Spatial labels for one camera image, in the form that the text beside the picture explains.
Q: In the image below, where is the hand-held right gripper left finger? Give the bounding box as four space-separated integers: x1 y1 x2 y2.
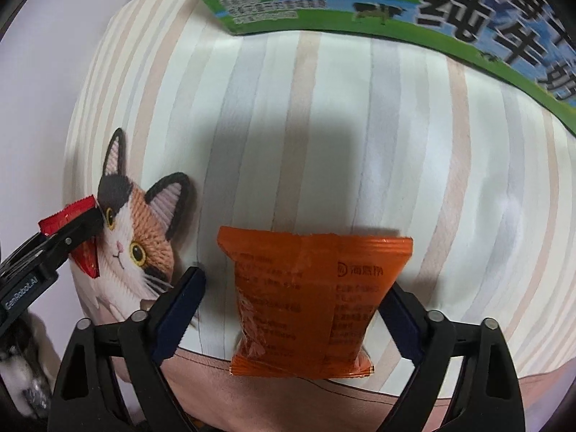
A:
47 266 208 432

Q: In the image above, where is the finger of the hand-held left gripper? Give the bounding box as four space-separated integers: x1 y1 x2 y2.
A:
18 207 105 265

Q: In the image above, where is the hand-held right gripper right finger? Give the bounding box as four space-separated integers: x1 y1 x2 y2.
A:
380 279 526 432

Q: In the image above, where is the red snack packet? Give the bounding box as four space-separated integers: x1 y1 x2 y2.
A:
38 194 102 277

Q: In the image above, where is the orange snack packet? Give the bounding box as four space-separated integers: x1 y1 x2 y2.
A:
217 226 414 378

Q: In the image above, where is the grey fuzzy cloth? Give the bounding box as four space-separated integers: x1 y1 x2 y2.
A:
0 310 61 419

